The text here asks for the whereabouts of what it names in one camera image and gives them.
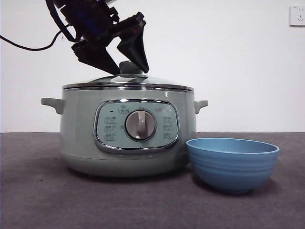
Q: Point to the pale green electric steamer pot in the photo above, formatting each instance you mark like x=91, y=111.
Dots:
x=78, y=133

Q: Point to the blue ribbed bowl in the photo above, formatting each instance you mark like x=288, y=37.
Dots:
x=232, y=167

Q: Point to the white wall power socket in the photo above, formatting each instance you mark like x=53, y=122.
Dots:
x=297, y=15

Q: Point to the glass lid with green knob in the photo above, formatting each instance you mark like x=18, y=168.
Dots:
x=152, y=82

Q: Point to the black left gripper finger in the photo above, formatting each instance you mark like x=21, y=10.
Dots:
x=97, y=59
x=135, y=52

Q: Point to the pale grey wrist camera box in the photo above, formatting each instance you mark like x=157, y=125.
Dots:
x=109, y=2

